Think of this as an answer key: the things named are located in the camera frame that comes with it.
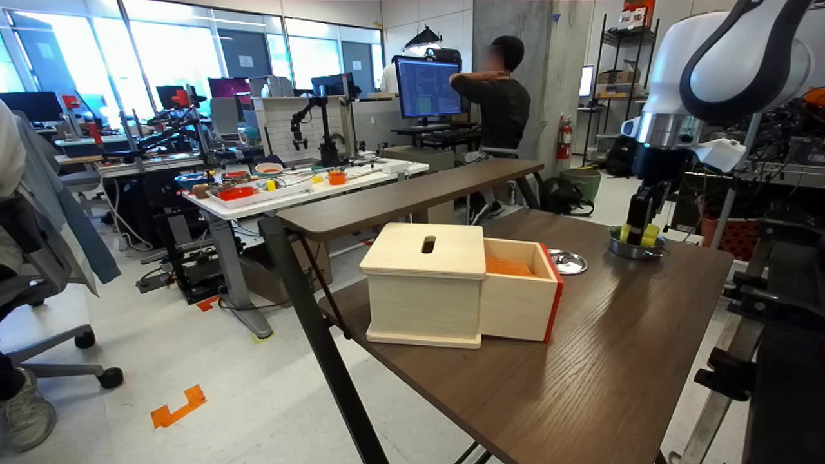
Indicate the white lab table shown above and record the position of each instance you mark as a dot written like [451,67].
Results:
[259,203]

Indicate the red fire extinguisher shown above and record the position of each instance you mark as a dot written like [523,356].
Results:
[562,140]

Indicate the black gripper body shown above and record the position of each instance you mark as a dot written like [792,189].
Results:
[661,163]

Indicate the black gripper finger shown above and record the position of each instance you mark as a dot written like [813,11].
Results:
[635,212]
[654,211]

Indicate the black background robot arm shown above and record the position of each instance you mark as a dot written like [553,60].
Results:
[322,131]

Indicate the cream wooden box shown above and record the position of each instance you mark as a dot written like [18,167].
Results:
[425,288]

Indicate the black bag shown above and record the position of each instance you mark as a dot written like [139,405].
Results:
[556,196]

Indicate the small silver pot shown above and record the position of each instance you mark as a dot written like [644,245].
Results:
[635,251]

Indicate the brown side table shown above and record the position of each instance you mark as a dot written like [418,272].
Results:
[402,196]

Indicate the person in dark shirt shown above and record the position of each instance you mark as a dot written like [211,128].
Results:
[500,105]

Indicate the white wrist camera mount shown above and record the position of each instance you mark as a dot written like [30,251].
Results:
[721,156]

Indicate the gray office chair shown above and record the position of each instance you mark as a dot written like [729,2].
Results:
[52,319]

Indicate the black robot stand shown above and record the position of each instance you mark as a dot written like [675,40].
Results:
[786,345]

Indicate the computer monitor on stand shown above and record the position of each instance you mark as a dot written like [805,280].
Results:
[425,89]

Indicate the metal storage shelf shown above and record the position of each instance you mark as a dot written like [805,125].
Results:
[621,87]

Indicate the green bin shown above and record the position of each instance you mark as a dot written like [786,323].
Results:
[583,181]

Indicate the wooden drawer with orange front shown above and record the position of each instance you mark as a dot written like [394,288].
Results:
[516,301]

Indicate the orange tray on table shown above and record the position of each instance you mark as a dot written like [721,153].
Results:
[235,193]

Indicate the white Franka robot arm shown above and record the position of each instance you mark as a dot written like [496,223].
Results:
[729,60]

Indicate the yellow bell pepper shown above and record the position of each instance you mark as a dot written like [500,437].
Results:
[650,235]

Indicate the gray shoe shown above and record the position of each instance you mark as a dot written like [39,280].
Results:
[23,417]

